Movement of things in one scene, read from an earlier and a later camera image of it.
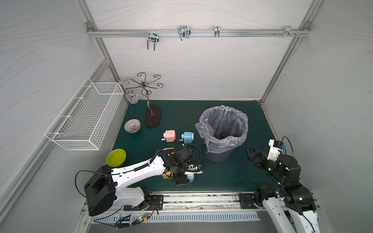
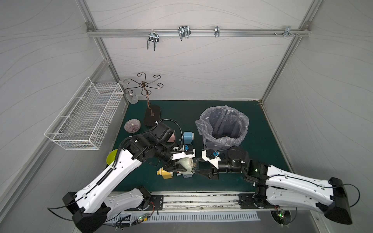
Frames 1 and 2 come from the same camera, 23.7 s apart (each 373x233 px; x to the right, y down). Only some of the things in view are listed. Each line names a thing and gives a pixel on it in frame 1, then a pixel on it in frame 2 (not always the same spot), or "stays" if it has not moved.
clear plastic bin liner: [223, 127] stays
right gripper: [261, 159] to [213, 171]
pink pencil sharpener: [169, 136] stays
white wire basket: [83, 124] stays
